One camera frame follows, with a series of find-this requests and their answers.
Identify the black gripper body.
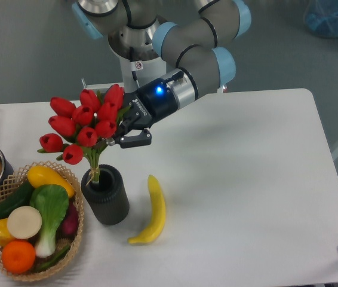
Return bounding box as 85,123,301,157
118,78,177,136

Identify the red tulip bouquet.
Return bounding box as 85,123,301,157
38,84,127,183

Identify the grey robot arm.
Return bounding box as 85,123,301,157
72,1,251,148

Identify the dark grey ribbed vase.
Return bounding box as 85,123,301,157
81,164,130,225

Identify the yellow plastic banana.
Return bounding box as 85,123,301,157
128,175,166,245

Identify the green bok choy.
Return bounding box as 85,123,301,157
30,184,69,258

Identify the yellow squash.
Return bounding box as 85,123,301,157
27,165,75,198

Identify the purple onion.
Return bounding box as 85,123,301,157
60,201,79,236

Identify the woven wicker basket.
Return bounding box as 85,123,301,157
0,161,84,282

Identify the green cucumber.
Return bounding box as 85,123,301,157
0,178,35,219

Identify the white round radish slice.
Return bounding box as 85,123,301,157
7,206,42,240

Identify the green chili pepper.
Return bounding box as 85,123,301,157
33,245,70,273

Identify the orange fruit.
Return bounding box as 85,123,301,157
1,240,36,274

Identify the yellow bell pepper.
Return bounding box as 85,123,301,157
0,218,16,247

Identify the blue plastic bag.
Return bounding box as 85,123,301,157
303,1,338,38

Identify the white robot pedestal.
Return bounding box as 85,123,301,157
81,17,170,100

